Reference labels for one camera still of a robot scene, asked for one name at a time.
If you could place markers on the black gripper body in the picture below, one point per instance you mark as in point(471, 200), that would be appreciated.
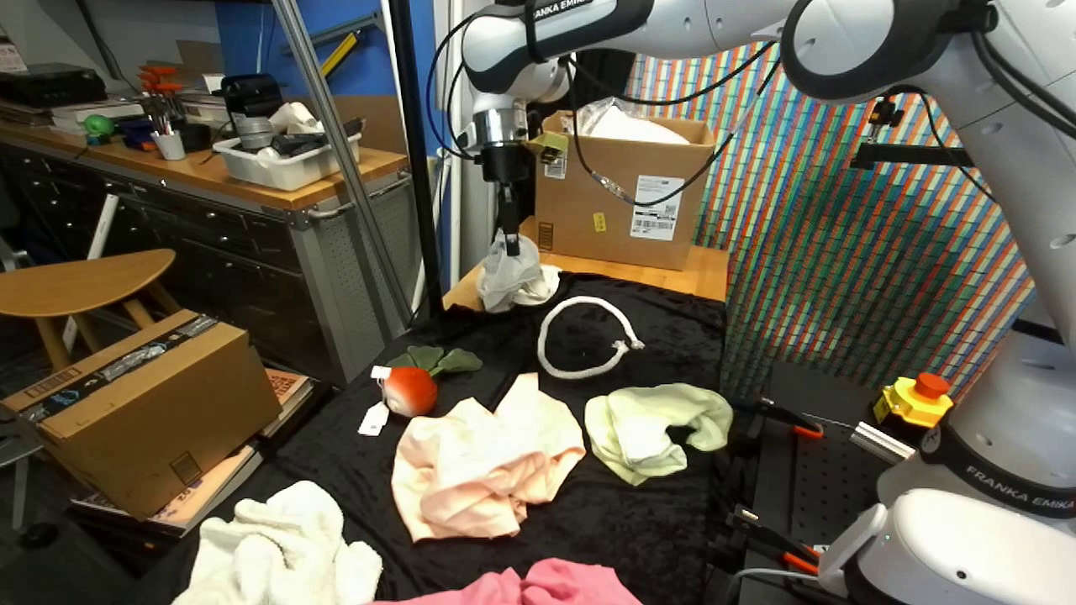
point(509, 166)

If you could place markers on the cream white towel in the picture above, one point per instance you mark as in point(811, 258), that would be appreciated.
point(511, 272)

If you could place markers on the red plush strawberry toy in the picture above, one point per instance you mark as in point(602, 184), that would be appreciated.
point(410, 376)

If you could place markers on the pale green cloth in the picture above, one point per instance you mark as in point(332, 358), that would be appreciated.
point(633, 426)

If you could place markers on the peach cloth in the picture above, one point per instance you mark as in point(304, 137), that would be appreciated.
point(477, 472)

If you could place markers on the small white cloth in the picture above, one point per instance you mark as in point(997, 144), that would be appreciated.
point(282, 547)

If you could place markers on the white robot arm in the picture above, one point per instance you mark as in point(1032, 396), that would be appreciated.
point(1002, 70)

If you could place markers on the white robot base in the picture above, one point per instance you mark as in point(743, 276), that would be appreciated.
point(984, 510)

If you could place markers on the cardboard box on table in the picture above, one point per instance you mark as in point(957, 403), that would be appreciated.
point(621, 184)

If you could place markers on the black vertical pole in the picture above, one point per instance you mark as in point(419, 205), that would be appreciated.
point(408, 91)

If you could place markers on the white plastic bin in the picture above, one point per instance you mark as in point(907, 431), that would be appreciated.
point(282, 166)

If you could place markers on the wooden workbench cabinet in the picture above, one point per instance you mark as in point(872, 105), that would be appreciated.
point(313, 281)

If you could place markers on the black velvet table cloth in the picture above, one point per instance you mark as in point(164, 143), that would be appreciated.
point(588, 340)

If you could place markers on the pink cloth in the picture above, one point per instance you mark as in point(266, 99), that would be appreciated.
point(546, 581)

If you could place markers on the brown cardboard box on floor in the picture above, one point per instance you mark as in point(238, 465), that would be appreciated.
point(150, 415)

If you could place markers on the wooden stool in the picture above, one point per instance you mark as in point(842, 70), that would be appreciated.
point(71, 290)

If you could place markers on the yellow red emergency stop button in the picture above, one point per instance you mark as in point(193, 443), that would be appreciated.
point(916, 400)

